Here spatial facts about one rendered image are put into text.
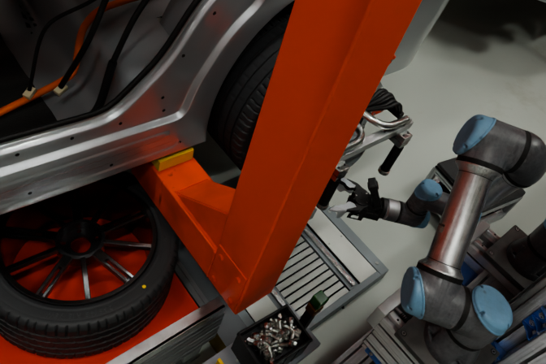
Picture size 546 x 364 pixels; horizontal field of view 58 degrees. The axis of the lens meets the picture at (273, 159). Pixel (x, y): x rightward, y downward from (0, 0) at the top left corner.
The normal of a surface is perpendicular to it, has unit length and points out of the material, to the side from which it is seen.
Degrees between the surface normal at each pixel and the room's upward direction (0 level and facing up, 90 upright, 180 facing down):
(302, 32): 90
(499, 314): 8
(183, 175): 0
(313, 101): 90
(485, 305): 8
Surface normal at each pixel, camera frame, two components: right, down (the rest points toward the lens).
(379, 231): 0.25, -0.67
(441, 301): 0.00, -0.01
